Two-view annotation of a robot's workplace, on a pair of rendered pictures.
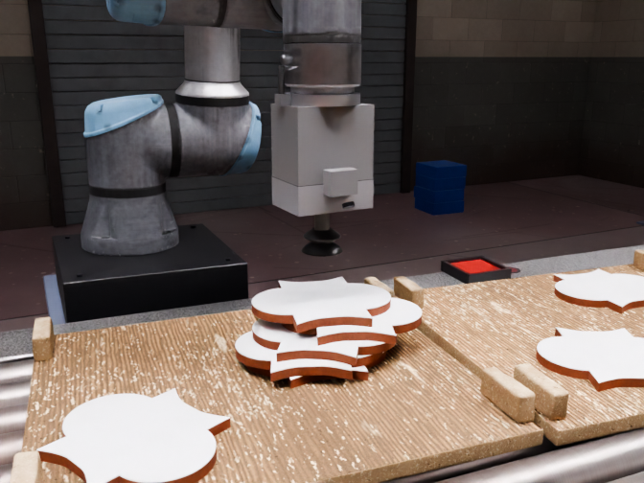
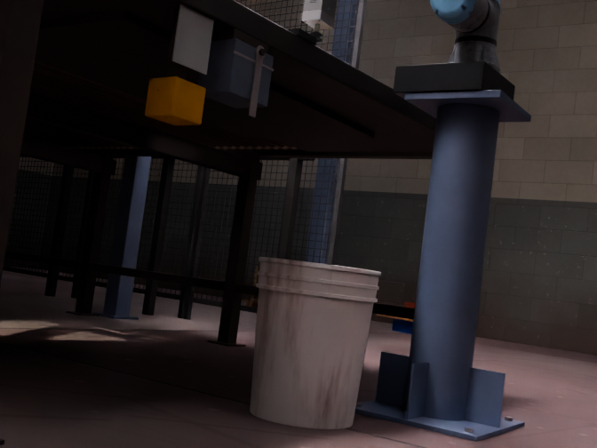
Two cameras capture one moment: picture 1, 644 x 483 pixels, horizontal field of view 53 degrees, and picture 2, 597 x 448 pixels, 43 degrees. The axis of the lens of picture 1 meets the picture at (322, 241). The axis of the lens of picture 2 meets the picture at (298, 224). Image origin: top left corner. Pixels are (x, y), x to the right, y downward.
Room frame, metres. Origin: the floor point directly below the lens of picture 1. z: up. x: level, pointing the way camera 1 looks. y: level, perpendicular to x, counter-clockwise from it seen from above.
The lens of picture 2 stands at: (2.57, -1.15, 0.34)
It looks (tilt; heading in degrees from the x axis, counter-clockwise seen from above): 4 degrees up; 148
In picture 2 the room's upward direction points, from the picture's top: 7 degrees clockwise
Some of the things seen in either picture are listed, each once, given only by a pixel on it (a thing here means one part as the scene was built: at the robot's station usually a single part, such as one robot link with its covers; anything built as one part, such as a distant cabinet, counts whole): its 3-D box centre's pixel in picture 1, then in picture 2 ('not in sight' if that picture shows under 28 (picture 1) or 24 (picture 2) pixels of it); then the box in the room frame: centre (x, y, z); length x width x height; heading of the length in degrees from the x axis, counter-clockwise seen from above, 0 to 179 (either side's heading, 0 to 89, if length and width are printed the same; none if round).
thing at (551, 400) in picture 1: (539, 391); not in sight; (0.52, -0.19, 0.95); 0.06 x 0.02 x 0.03; 18
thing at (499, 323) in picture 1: (607, 329); not in sight; (0.71, -0.34, 0.93); 0.41 x 0.35 x 0.02; 108
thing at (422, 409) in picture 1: (255, 382); not in sight; (0.57, 0.07, 0.93); 0.41 x 0.35 x 0.02; 110
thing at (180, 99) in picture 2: not in sight; (180, 65); (1.09, -0.58, 0.74); 0.09 x 0.08 x 0.24; 112
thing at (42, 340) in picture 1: (43, 338); not in sight; (0.63, 0.29, 0.95); 0.06 x 0.02 x 0.03; 20
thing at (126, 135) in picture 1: (129, 138); (476, 17); (1.01, 0.30, 1.11); 0.13 x 0.12 x 0.14; 113
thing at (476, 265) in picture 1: (475, 270); not in sight; (0.94, -0.23, 0.92); 0.06 x 0.06 x 0.01; 22
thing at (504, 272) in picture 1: (475, 269); (295, 37); (0.94, -0.23, 0.92); 0.08 x 0.08 x 0.02; 22
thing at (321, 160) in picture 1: (325, 150); (317, 6); (0.64, 0.00, 1.15); 0.10 x 0.09 x 0.16; 28
